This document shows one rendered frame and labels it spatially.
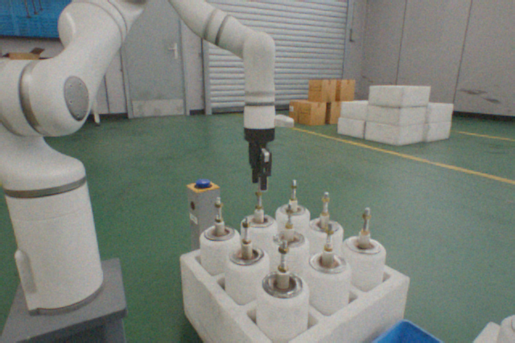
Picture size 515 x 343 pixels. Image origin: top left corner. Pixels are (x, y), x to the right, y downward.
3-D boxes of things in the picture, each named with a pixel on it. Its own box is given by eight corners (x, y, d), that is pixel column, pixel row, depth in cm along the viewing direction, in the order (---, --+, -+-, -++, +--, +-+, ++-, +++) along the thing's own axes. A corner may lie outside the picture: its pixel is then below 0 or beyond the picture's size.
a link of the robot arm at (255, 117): (295, 128, 71) (296, 101, 69) (248, 130, 68) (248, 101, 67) (282, 122, 80) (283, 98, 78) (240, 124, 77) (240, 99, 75)
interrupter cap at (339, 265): (311, 251, 67) (311, 248, 67) (347, 258, 65) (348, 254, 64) (305, 270, 60) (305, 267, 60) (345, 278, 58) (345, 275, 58)
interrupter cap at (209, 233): (241, 233, 75) (241, 230, 75) (220, 245, 69) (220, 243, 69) (218, 225, 79) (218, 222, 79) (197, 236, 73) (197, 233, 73)
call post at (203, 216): (202, 290, 92) (196, 193, 83) (192, 278, 98) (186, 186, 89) (223, 281, 96) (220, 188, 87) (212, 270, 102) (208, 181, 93)
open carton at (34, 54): (15, 67, 404) (11, 48, 398) (48, 67, 413) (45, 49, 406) (3, 66, 376) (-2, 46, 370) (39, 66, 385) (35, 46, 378)
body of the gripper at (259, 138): (241, 121, 76) (241, 158, 79) (248, 126, 69) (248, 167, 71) (269, 121, 78) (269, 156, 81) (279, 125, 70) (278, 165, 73)
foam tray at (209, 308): (273, 448, 53) (275, 368, 48) (183, 313, 83) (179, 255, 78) (399, 340, 74) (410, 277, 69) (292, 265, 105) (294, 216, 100)
